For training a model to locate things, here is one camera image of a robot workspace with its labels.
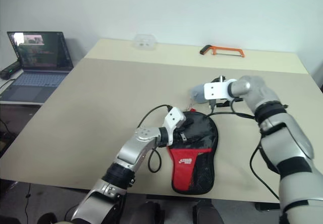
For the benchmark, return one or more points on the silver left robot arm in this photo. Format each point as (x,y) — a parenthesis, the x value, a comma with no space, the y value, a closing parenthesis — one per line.
(131,156)

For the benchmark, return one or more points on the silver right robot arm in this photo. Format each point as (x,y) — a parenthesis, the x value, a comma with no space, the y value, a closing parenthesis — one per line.
(285,138)

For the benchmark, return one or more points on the clear plastic container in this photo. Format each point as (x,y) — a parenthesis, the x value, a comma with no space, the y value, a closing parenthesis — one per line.
(145,42)

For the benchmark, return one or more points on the black table frame bar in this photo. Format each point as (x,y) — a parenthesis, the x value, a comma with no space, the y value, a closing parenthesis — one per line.
(267,206)

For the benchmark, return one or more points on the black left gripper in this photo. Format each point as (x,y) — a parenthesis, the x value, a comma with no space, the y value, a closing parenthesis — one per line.
(185,125)

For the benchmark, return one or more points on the orange hacksaw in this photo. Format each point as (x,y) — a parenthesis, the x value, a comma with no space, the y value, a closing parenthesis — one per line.
(224,50)

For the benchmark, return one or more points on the black red paddle case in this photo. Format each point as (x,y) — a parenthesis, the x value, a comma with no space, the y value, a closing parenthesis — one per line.
(196,158)

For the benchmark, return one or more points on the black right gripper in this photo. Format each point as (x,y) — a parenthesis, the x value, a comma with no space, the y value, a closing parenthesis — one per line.
(198,94)

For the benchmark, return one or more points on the dark laptop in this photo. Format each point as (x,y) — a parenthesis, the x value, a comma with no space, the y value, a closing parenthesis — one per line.
(40,65)

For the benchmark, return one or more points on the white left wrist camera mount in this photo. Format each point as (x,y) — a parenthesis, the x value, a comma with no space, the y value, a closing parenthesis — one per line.
(174,119)

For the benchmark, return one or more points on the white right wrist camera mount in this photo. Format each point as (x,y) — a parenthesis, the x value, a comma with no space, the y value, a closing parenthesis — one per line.
(217,89)

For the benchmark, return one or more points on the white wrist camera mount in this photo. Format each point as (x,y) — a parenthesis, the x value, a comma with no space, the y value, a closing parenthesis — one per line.
(174,119)
(217,89)

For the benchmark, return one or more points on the black handheld device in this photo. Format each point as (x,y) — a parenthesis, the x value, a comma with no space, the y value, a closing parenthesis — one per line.
(9,70)

